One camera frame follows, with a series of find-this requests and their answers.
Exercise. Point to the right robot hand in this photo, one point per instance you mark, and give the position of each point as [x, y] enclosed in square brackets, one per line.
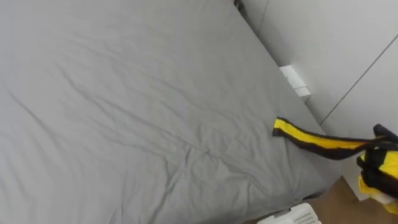
[377, 181]

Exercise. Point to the yellow and black garment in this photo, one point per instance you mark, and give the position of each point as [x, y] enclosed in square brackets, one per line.
[311, 138]

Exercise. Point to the white slotted laundry basket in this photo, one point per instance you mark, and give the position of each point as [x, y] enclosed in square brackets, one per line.
[298, 216]

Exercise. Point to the grey bed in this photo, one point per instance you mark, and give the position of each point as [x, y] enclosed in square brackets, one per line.
[130, 118]

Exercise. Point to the white plastic wall block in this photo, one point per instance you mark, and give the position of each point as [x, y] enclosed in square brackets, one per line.
[293, 79]

